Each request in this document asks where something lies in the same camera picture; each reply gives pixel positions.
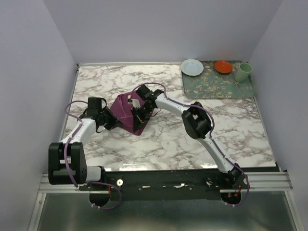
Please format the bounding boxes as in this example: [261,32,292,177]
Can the aluminium frame rail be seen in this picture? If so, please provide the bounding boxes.
[38,172,293,193]

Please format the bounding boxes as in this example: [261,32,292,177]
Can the orange bowl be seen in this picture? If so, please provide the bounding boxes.
[214,60,233,74]

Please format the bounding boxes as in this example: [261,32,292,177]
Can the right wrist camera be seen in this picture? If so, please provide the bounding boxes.
[128,95,141,108]

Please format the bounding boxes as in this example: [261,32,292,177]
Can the floral green tray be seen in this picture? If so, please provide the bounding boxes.
[181,60,257,99]

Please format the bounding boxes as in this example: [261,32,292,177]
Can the purple cloth napkin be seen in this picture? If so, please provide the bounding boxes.
[110,91,143,136]

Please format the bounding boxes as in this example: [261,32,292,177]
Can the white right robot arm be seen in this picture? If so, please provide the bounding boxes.
[127,83,243,189]

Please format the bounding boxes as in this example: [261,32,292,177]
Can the green cup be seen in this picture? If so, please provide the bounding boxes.
[235,63,253,82]

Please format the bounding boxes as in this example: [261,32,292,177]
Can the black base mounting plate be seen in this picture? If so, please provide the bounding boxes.
[79,168,247,201]

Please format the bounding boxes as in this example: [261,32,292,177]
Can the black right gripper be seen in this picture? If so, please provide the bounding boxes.
[131,103,154,132]

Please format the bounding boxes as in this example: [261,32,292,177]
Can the light blue plate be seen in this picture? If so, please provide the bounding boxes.
[180,59,204,77]

